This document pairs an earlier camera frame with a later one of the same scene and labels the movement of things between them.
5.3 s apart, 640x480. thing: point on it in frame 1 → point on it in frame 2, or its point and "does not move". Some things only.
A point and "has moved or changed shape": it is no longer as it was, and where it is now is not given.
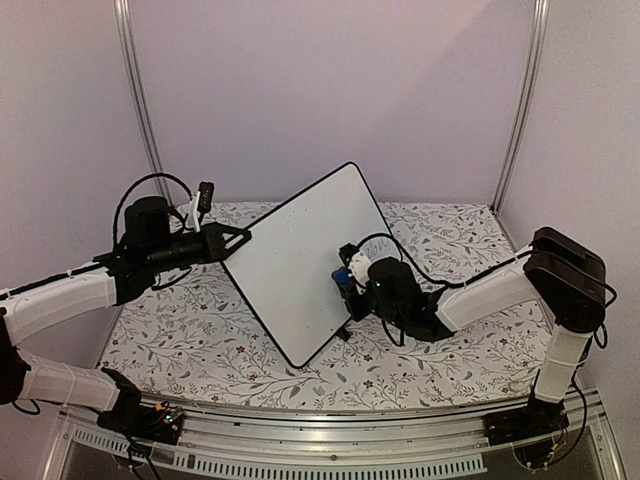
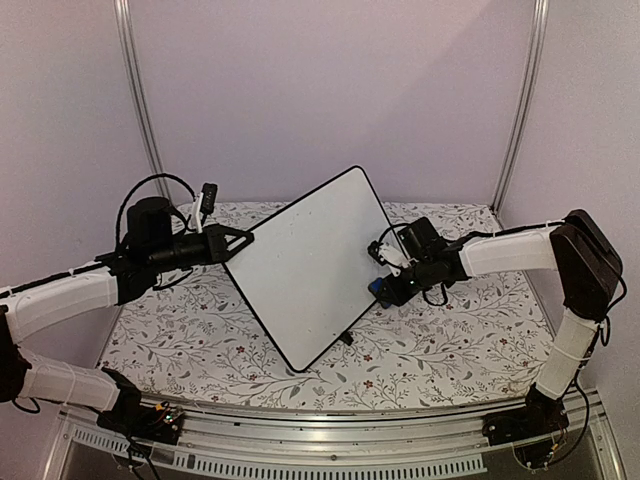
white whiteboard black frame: x=284 y=273 does not move
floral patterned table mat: x=196 y=340 does not move
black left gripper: x=215 y=244 does not move
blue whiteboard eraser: x=344 y=279 has moved or changed shape
